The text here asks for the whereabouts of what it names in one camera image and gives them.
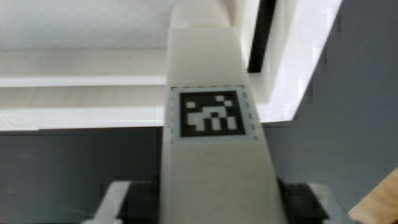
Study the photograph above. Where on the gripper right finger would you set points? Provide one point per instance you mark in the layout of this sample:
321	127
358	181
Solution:
312	206

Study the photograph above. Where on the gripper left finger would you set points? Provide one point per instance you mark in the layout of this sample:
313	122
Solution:
129	205

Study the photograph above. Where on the white desk leg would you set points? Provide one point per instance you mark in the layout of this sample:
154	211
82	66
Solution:
219	187

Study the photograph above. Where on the white desk top tray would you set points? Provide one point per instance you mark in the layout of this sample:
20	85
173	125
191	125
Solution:
82	42

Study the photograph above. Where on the white front fence bar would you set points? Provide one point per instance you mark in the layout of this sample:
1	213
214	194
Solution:
283	28

